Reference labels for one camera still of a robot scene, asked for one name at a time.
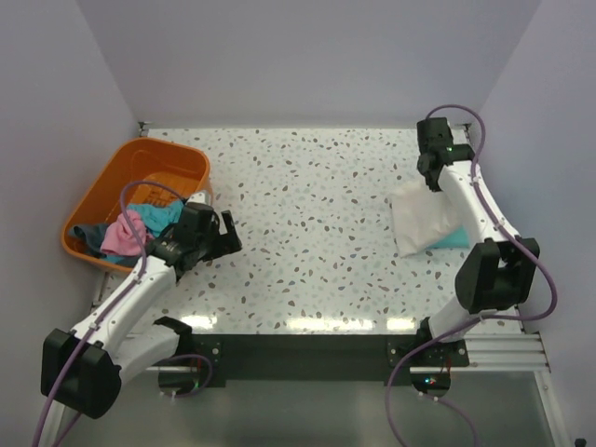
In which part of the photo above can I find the white t shirt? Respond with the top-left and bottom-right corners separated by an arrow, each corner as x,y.
388,180 -> 463,257

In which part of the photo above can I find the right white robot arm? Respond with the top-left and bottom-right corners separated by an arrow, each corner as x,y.
414,117 -> 540,366

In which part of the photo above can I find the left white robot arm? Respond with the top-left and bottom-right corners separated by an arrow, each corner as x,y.
41,200 -> 242,419

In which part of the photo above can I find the teal t shirt in basket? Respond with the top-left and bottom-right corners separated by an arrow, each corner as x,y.
127,200 -> 183,237

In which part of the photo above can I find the orange plastic basket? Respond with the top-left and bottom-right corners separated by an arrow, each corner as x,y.
61,137 -> 212,275

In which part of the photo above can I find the pink t shirt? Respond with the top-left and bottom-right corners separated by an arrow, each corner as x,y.
101,210 -> 153,257

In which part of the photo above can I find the folded teal t shirt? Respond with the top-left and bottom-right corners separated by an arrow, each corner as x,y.
428,226 -> 469,250

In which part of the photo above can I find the dark grey t shirt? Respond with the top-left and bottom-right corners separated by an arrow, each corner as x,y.
68,222 -> 141,269

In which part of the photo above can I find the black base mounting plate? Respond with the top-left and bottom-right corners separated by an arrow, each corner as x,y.
157,332 -> 467,400

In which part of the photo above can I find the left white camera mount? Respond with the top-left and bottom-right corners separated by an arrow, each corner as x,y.
185,189 -> 212,206

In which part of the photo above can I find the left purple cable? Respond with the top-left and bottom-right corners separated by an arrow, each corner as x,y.
30,181 -> 215,447

